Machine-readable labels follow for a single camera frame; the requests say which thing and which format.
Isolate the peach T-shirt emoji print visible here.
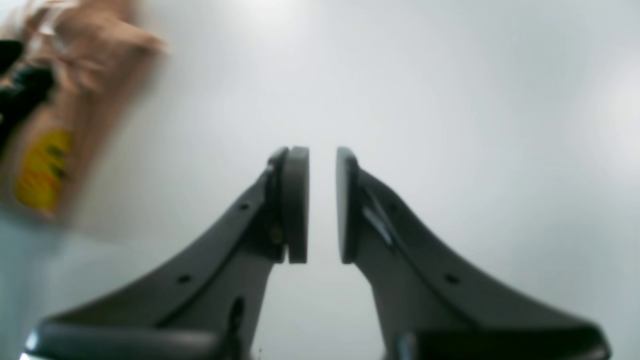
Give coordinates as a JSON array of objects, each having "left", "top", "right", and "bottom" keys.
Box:
[{"left": 1, "top": 0, "right": 163, "bottom": 221}]

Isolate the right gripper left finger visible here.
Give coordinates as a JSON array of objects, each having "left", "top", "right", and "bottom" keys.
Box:
[{"left": 22, "top": 146, "right": 310, "bottom": 360}]

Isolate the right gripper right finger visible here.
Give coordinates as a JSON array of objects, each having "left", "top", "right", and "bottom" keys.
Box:
[{"left": 336, "top": 146, "right": 611, "bottom": 360}]

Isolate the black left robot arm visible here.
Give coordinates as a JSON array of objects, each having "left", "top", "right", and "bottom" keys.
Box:
[{"left": 0, "top": 39, "right": 55, "bottom": 152}]

